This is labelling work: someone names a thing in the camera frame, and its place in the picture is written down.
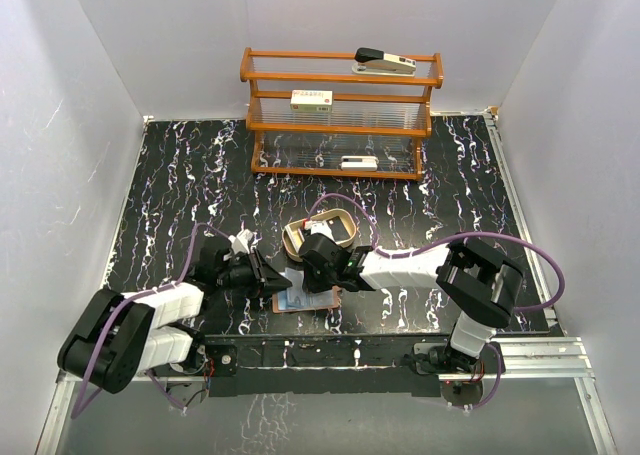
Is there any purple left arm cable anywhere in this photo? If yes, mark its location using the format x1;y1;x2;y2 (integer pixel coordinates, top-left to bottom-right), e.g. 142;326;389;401
70;223;231;420

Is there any pink leather card holder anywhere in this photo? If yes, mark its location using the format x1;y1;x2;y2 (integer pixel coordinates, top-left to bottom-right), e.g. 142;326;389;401
272;268;341;313

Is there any black and white stapler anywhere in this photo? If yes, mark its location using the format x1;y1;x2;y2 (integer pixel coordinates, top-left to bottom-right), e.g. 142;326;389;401
352;47;416;77

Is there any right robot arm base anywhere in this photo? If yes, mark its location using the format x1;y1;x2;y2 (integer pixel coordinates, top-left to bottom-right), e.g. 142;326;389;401
400;342;506;383

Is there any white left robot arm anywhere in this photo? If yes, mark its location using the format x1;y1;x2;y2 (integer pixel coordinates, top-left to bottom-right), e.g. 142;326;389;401
57;236;292;394

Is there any small white stapler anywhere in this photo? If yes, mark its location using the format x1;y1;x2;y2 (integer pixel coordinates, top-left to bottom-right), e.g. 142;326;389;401
340;156;379;172

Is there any orange wooden shelf rack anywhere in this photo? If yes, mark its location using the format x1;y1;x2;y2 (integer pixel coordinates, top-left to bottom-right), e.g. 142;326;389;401
239;48;444;180

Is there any stack of credit cards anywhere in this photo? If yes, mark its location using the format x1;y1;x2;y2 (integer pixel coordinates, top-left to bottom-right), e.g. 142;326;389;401
297;216;351;247

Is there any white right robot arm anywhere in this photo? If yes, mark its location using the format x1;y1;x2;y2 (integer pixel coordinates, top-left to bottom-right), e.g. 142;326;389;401
298;234;524;372

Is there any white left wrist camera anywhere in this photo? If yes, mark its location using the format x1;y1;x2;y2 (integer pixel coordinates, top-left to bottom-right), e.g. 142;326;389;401
229;229;256;260

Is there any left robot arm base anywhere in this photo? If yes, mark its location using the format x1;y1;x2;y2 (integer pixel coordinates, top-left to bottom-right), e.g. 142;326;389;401
142;344;239;416

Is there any beige wooden tray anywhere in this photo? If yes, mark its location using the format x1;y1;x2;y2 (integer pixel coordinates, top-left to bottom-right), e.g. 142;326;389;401
282;208;357;263

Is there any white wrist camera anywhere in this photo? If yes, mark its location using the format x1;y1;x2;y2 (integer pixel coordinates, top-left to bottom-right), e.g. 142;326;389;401
229;229;256;260
302;219;332;238

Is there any white VIP credit card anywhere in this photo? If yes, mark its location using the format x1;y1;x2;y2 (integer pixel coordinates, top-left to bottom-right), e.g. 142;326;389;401
276;287;311;311

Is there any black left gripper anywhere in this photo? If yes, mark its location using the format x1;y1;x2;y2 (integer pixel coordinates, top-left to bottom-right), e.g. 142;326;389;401
217;249;292;298

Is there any white staples box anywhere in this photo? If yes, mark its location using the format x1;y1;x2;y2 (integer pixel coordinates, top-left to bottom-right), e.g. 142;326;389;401
290;89;333;113

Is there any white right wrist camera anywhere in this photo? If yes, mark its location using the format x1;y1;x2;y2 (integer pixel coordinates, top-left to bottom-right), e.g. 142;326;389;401
302;219;332;238

